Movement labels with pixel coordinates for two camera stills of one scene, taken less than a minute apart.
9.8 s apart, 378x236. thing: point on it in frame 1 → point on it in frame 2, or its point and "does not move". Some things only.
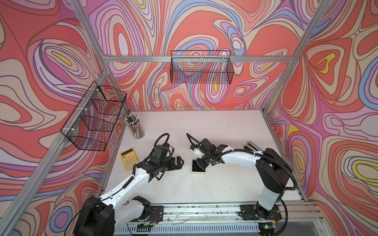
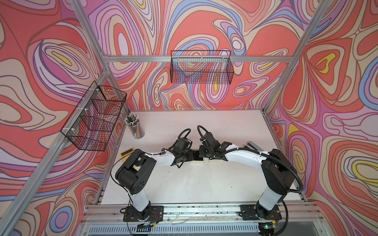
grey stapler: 252,144 does not move
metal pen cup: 132,121 does not move
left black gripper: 179,165 → 190,153
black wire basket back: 201,67 does not move
